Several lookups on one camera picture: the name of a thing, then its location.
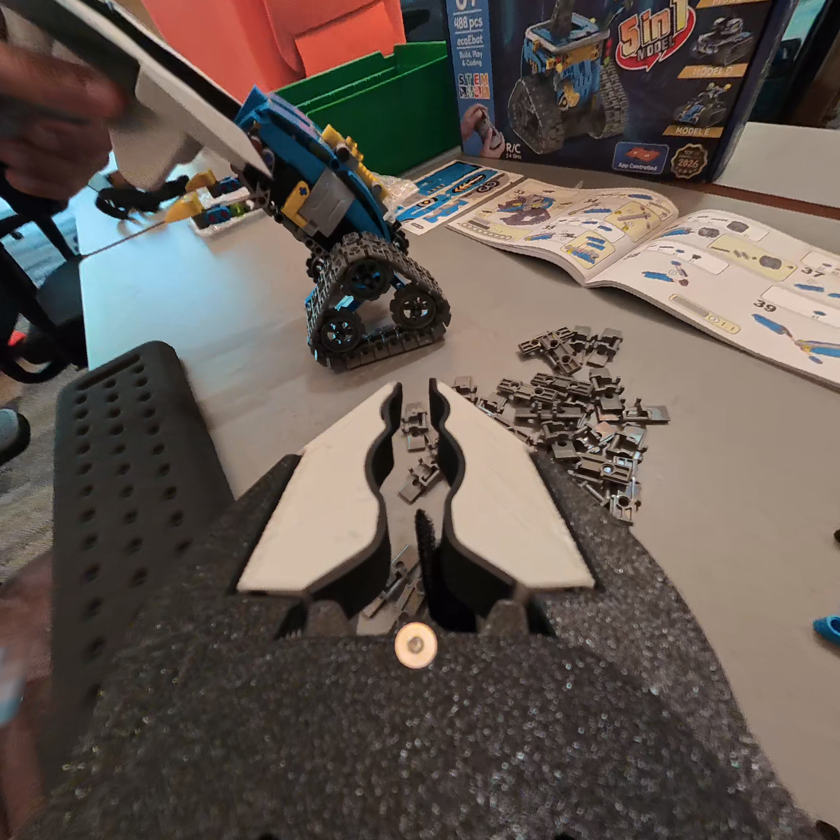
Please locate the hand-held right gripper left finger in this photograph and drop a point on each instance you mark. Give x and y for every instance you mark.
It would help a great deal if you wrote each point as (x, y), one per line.
(315, 518)

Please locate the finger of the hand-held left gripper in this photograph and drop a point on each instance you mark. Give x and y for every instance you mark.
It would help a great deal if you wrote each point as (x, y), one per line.
(184, 108)
(111, 23)

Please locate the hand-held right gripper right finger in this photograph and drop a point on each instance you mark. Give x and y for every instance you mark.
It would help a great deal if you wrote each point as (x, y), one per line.
(512, 518)

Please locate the pile of grey track links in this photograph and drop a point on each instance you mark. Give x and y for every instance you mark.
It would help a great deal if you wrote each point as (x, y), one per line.
(577, 420)

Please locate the blue toy robot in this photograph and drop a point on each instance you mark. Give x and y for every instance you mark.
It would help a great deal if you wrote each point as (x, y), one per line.
(315, 170)

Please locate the grey desk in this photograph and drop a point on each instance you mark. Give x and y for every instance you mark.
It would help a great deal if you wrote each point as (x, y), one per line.
(689, 492)

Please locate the person's left hand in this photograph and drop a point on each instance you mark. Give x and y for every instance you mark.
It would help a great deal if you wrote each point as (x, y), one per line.
(46, 124)

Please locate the orange chair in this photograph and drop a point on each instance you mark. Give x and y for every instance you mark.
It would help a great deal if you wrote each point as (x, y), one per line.
(262, 39)

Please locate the neighbouring grey table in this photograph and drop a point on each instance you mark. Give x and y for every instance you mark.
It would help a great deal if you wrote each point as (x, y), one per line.
(111, 229)

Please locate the black perforated pad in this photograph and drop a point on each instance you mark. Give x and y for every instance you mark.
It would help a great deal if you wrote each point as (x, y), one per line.
(124, 492)

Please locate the green plastic bin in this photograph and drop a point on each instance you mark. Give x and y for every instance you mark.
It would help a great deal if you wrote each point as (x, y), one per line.
(394, 98)

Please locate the blue sticker sheet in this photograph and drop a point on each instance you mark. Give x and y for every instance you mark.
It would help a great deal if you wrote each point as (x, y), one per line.
(453, 190)

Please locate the instruction booklet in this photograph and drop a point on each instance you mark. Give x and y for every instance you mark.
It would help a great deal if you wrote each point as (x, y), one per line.
(656, 262)

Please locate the grey shoe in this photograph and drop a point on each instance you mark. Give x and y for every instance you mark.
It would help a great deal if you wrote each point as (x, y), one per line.
(10, 433)

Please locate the blue toy brick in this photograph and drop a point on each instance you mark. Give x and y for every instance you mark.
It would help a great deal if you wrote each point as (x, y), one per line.
(828, 628)

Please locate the dark blue robot kit box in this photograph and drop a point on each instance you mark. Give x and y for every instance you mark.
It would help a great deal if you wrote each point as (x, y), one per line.
(623, 85)

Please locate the black plastic bracket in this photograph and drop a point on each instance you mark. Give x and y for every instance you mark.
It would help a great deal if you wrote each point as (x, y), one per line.
(131, 197)

